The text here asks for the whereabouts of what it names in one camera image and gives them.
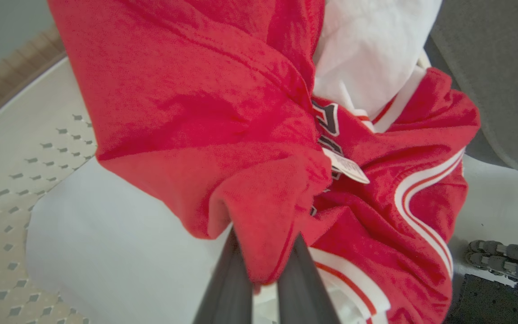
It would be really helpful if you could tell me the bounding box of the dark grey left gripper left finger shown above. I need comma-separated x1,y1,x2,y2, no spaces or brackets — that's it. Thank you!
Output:
193,227,253,324

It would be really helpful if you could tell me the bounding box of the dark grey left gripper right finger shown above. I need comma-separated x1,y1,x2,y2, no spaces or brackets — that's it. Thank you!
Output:
278,233,341,324

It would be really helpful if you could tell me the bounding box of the plain red fleece garment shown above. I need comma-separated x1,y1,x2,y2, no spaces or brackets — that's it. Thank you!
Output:
47,0,334,285

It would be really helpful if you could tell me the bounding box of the white laundry basket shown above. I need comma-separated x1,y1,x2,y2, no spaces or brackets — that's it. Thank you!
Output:
0,27,100,324

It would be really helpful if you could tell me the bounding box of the red jersey with white stripes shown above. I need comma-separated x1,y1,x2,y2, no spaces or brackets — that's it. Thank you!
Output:
308,67,481,324

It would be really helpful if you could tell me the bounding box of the grey fabric sofa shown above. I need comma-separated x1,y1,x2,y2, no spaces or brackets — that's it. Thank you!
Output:
423,0,518,172

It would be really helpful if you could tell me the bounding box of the grey cable drag chain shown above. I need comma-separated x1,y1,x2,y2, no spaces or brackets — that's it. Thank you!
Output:
465,240,518,288

